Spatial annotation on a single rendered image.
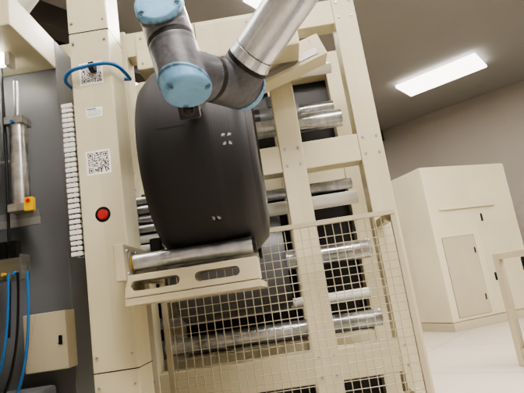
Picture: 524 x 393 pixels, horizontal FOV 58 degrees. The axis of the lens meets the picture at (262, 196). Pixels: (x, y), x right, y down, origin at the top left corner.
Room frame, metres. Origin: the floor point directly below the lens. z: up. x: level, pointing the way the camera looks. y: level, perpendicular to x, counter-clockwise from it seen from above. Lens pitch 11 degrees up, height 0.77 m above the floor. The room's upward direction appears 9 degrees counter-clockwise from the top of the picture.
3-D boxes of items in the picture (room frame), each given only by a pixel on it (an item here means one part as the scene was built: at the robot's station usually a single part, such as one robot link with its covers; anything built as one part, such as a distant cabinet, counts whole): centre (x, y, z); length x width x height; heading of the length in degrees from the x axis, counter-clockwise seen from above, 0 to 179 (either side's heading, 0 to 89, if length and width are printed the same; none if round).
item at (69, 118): (1.39, 0.55, 1.19); 0.05 x 0.04 x 0.48; 179
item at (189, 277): (1.29, 0.21, 0.83); 0.36 x 0.09 x 0.06; 89
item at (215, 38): (1.73, 0.08, 1.71); 0.61 x 0.25 x 0.15; 89
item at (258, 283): (1.43, 0.21, 0.80); 0.37 x 0.36 x 0.02; 179
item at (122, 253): (1.44, 0.39, 0.90); 0.40 x 0.03 x 0.10; 179
